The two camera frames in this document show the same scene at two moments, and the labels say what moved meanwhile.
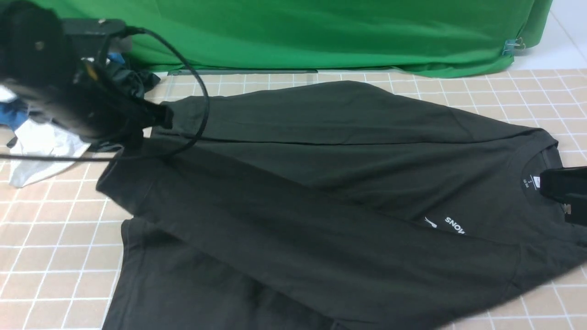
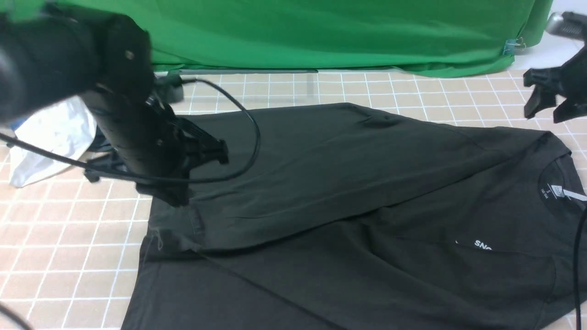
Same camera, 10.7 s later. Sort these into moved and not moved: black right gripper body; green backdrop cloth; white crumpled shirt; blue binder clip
Moved: black right gripper body
Not moved: blue binder clip; green backdrop cloth; white crumpled shirt
